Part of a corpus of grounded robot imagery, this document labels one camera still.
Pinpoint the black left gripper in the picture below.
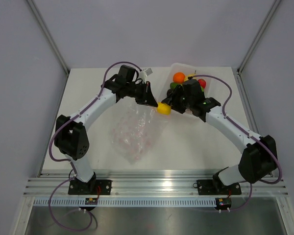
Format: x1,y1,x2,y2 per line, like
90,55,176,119
125,81,158,107

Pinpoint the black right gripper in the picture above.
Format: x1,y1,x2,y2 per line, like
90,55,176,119
163,85,194,115

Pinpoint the yellow toy lemon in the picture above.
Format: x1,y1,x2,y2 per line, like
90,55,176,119
157,102,172,115

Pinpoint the clear zip top bag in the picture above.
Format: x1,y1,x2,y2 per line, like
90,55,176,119
109,101,170,165

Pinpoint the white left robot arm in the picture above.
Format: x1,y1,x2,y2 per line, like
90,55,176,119
50,62,158,195

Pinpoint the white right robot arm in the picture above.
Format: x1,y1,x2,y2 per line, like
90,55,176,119
160,80,278,194

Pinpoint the green orange toy mango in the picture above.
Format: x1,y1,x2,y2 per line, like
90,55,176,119
170,82,182,90

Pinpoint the orange toy fruit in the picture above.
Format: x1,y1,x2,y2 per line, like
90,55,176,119
173,72,185,84

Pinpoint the pale yellow toy pear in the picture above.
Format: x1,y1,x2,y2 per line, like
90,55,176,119
184,73,196,82

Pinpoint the red toy tomato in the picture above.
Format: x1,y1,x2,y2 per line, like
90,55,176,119
198,78,206,90

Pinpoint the left circuit board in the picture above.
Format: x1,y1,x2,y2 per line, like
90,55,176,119
85,198,98,205

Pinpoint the circuit board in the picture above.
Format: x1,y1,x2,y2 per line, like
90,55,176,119
85,198,98,205
216,198,232,210

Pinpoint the right circuit board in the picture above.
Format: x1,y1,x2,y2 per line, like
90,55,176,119
216,198,232,210

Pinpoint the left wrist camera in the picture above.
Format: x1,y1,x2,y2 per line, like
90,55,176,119
139,68,153,81

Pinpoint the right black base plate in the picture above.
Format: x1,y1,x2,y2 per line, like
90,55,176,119
196,179,242,195

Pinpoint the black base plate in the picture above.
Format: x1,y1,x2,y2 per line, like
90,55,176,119
196,179,242,195
68,179,112,195

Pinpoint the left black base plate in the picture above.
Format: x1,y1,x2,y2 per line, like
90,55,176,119
68,179,112,195

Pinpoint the white slotted cable duct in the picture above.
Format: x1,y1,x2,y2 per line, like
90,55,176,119
34,197,216,207

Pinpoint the aluminium frame rail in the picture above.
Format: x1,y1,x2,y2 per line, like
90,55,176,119
23,168,289,198

